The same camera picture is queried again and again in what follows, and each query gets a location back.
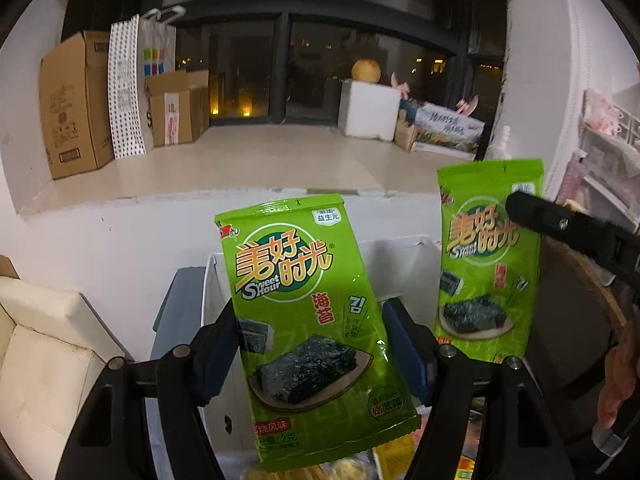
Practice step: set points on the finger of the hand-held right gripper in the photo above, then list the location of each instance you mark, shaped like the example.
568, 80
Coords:
560, 222

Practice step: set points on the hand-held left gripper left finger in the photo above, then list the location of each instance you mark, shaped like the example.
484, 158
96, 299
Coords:
220, 350

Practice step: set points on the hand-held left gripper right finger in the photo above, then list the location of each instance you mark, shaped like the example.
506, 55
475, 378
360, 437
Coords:
400, 345

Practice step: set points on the white storage box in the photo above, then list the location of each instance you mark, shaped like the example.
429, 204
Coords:
400, 270

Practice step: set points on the green seaweed snack packet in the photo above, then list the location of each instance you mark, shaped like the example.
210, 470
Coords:
475, 240
300, 285

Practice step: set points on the person's right hand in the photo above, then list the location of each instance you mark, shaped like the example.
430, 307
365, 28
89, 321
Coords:
620, 385

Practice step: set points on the white storage rack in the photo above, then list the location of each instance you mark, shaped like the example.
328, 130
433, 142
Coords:
605, 160

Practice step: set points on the dark wooden side table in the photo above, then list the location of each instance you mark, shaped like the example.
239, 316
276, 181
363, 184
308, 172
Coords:
570, 320

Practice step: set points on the pile of assorted snack packets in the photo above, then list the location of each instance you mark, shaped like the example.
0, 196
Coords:
350, 467

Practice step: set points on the landscape printed box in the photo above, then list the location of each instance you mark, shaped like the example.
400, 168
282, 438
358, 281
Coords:
447, 130

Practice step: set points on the cream leather sofa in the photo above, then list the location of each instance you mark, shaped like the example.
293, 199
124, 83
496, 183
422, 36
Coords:
45, 370

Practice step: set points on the small brown box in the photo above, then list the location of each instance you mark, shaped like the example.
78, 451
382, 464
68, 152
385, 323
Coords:
405, 135

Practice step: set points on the white foam box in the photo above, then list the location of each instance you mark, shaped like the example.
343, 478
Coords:
367, 110

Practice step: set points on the small open cardboard box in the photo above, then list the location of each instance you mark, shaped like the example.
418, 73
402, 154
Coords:
175, 110

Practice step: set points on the round orange fruit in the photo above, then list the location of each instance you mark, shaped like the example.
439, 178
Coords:
366, 71

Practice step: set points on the dotted pattern paper bag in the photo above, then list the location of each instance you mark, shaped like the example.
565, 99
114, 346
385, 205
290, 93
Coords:
125, 100

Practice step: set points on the large cardboard box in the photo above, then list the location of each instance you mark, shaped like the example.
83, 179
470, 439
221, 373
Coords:
70, 110

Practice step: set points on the white paper bag coloured squares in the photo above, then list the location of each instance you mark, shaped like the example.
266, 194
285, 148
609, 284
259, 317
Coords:
157, 40

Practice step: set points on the black window frame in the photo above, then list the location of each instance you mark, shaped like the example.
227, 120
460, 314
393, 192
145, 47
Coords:
285, 10

